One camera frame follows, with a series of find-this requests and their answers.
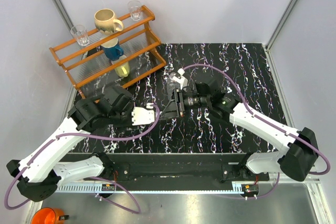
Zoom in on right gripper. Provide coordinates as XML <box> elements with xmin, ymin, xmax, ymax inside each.
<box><xmin>159</xmin><ymin>89</ymin><xmax>210</xmax><ymax>121</ymax></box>

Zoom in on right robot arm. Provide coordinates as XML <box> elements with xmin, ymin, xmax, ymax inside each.
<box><xmin>161</xmin><ymin>76</ymin><xmax>319</xmax><ymax>182</ymax></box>

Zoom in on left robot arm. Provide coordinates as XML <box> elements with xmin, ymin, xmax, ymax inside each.
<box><xmin>6</xmin><ymin>86</ymin><xmax>154</xmax><ymax>202</ymax></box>

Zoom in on clear plastic bottle far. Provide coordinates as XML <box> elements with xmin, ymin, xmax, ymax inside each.
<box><xmin>166</xmin><ymin>72</ymin><xmax>180</xmax><ymax>100</ymax></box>

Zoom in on yellow ceramic mug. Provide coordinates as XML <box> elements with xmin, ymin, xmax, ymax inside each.
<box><xmin>111</xmin><ymin>55</ymin><xmax>130</xmax><ymax>78</ymax></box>

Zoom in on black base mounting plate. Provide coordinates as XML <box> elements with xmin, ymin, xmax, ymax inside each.
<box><xmin>66</xmin><ymin>153</ymin><xmax>269</xmax><ymax>183</ymax></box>

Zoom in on orange wooden shelf rack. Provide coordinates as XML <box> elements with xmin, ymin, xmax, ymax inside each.
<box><xmin>49</xmin><ymin>5</ymin><xmax>166</xmax><ymax>99</ymax></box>

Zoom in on blue ceramic mug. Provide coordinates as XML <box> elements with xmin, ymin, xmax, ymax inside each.
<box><xmin>101</xmin><ymin>38</ymin><xmax>124</xmax><ymax>61</ymax></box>

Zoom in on clear drinking glass left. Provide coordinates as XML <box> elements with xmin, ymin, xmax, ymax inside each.
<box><xmin>70</xmin><ymin>25</ymin><xmax>90</xmax><ymax>47</ymax></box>

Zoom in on clear drinking glass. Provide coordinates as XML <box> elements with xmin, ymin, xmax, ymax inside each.
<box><xmin>128</xmin><ymin>1</ymin><xmax>142</xmax><ymax>22</ymax></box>
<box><xmin>70</xmin><ymin>25</ymin><xmax>90</xmax><ymax>47</ymax></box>

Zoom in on beige ceramic mug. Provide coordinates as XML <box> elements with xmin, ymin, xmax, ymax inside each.
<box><xmin>94</xmin><ymin>9</ymin><xmax>124</xmax><ymax>35</ymax></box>

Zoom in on clear drinking glass right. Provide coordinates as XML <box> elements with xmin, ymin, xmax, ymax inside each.
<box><xmin>128</xmin><ymin>1</ymin><xmax>142</xmax><ymax>22</ymax></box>

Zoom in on orange cup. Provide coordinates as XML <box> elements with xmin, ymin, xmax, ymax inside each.
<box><xmin>30</xmin><ymin>207</ymin><xmax>69</xmax><ymax>224</ymax></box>

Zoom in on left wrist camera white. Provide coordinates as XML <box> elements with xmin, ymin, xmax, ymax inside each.
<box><xmin>131</xmin><ymin>103</ymin><xmax>155</xmax><ymax>126</ymax></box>

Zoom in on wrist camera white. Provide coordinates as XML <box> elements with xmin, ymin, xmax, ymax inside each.
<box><xmin>131</xmin><ymin>103</ymin><xmax>155</xmax><ymax>126</ymax></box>
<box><xmin>172</xmin><ymin>68</ymin><xmax>188</xmax><ymax>90</ymax></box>

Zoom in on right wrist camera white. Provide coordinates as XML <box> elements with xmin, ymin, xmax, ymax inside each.
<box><xmin>172</xmin><ymin>68</ymin><xmax>188</xmax><ymax>90</ymax></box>

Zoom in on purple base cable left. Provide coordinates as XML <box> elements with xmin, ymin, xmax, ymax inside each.
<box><xmin>96</xmin><ymin>176</ymin><xmax>142</xmax><ymax>214</ymax></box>

